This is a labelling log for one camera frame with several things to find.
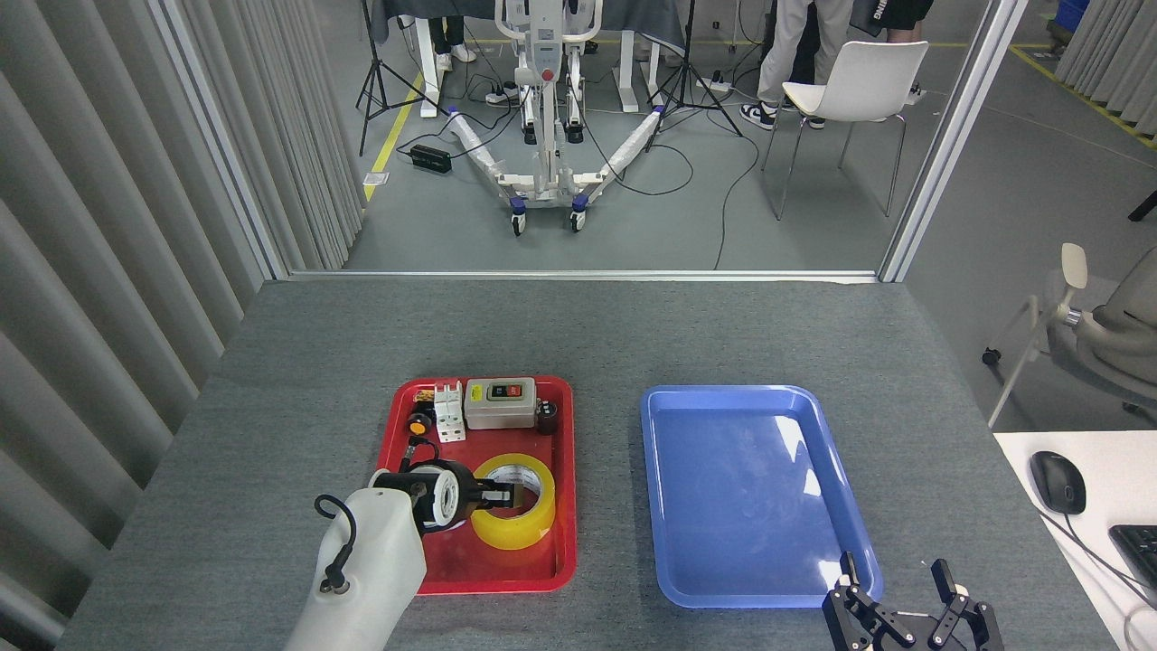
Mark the black power adapter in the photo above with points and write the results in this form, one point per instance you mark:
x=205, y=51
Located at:
x=430, y=159

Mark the white desk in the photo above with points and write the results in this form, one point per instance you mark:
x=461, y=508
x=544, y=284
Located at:
x=1112, y=479

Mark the white power strip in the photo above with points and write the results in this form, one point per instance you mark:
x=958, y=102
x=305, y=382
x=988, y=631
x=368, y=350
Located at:
x=502, y=94

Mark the yellow round push button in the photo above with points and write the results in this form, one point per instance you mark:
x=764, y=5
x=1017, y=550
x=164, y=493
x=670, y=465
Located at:
x=418, y=427

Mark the grey pleated curtain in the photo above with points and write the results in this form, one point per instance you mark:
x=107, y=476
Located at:
x=108, y=226
x=1116, y=54

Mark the black tripod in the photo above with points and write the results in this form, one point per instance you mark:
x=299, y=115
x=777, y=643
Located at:
x=689, y=72
x=373, y=81

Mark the black computer mouse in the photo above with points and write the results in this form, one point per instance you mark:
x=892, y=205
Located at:
x=1058, y=482

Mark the dark red round button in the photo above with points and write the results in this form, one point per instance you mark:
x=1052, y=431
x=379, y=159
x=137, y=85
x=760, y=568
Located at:
x=547, y=416

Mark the yellow tape roll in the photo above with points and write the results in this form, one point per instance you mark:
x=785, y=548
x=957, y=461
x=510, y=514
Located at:
x=515, y=533

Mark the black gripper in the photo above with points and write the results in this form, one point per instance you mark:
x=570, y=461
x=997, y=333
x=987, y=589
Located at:
x=917, y=633
x=468, y=493

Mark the white chair with metal legs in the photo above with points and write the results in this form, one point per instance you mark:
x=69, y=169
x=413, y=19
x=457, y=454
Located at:
x=859, y=81

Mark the black keyboard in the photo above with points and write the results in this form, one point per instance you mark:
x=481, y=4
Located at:
x=1141, y=551

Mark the blue bin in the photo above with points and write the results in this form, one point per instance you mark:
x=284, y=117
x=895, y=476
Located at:
x=1074, y=14

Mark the silver metal post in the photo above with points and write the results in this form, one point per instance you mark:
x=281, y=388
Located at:
x=954, y=136
x=221, y=136

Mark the grey push-button switch box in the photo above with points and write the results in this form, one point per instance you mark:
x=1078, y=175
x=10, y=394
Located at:
x=502, y=414

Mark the person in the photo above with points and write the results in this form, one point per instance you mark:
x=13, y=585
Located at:
x=791, y=45
x=904, y=14
x=443, y=41

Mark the white wheeled stand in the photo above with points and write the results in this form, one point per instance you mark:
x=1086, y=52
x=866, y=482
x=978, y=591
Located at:
x=545, y=172

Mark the blue plastic tray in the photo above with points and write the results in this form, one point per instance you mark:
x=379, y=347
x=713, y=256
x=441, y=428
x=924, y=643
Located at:
x=741, y=488

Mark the grey office chair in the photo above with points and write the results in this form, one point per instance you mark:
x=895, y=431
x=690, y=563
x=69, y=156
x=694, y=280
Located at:
x=1121, y=344

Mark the white circuit breaker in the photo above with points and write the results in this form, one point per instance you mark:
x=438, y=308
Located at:
x=450, y=416

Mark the silver metal rail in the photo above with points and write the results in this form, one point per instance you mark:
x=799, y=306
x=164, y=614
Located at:
x=578, y=275

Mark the red plastic tray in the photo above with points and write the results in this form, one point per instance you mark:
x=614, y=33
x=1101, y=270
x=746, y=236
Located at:
x=506, y=570

